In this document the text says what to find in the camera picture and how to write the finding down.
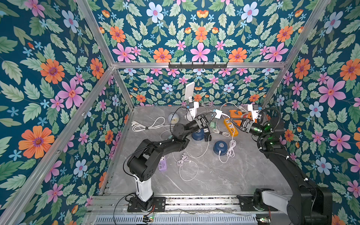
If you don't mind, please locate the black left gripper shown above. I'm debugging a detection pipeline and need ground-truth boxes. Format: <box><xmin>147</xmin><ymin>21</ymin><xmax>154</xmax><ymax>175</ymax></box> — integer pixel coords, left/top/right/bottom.
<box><xmin>181</xmin><ymin>114</ymin><xmax>213</xmax><ymax>140</ymax></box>

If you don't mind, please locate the dark blue meat grinder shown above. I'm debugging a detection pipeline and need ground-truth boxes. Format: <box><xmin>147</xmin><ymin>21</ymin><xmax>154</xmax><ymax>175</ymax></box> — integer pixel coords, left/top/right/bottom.
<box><xmin>191</xmin><ymin>129</ymin><xmax>205</xmax><ymax>141</ymax></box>
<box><xmin>213</xmin><ymin>141</ymin><xmax>228</xmax><ymax>156</ymax></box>

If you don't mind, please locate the dark blue meat grinder front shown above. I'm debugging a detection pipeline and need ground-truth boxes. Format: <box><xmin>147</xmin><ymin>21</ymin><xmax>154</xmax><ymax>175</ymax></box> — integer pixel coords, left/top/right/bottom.
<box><xmin>213</xmin><ymin>141</ymin><xmax>228</xmax><ymax>156</ymax></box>

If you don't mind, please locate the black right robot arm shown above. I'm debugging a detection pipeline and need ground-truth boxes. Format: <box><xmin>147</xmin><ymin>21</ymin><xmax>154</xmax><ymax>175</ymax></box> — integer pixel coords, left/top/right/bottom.
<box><xmin>229</xmin><ymin>109</ymin><xmax>332</xmax><ymax>225</ymax></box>

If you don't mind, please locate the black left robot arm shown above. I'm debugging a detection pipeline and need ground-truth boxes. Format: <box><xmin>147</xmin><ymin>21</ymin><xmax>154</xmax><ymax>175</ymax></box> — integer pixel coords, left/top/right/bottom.
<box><xmin>123</xmin><ymin>112</ymin><xmax>216</xmax><ymax>203</ymax></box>

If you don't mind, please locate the orange power strip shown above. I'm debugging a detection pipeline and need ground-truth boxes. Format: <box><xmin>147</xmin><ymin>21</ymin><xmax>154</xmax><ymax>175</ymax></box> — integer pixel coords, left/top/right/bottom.
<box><xmin>224</xmin><ymin>118</ymin><xmax>239</xmax><ymax>137</ymax></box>

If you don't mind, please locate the orange shark plush toy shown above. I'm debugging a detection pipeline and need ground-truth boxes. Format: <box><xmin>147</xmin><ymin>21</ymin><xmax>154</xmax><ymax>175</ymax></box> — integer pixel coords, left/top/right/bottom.
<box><xmin>229</xmin><ymin>110</ymin><xmax>257</xmax><ymax>122</ymax></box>

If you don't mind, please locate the black power strip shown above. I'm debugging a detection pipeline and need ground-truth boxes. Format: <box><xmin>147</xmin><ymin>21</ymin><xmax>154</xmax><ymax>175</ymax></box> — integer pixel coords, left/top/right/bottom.
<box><xmin>203</xmin><ymin>127</ymin><xmax>212</xmax><ymax>142</ymax></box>

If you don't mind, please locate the white folding desk lamp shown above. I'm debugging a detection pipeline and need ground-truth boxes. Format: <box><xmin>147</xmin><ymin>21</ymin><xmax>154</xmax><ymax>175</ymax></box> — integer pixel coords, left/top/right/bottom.
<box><xmin>185</xmin><ymin>82</ymin><xmax>200</xmax><ymax>121</ymax></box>

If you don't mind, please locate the round blue alarm clock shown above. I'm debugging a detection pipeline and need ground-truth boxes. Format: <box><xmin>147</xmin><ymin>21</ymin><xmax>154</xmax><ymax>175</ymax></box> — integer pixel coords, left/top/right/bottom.
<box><xmin>168</xmin><ymin>113</ymin><xmax>180</xmax><ymax>125</ymax></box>

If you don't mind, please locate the purple power strip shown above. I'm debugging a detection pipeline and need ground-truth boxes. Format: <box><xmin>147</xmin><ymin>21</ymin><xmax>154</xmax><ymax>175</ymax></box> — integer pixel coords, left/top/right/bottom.
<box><xmin>158</xmin><ymin>159</ymin><xmax>167</xmax><ymax>172</ymax></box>

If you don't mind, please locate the white power strip cord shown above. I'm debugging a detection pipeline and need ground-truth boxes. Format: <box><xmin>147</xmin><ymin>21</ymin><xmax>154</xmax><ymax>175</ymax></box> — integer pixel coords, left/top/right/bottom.
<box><xmin>220</xmin><ymin>102</ymin><xmax>248</xmax><ymax>116</ymax></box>

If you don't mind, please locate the white purple strip cord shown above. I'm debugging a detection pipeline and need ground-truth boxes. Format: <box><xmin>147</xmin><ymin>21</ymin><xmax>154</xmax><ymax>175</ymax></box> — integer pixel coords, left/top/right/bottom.
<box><xmin>131</xmin><ymin>116</ymin><xmax>173</xmax><ymax>133</ymax></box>

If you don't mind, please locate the black wall hook rail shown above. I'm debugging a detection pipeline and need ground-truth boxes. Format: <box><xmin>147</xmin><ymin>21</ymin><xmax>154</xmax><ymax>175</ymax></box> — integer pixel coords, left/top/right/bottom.
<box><xmin>168</xmin><ymin>62</ymin><xmax>228</xmax><ymax>69</ymax></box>

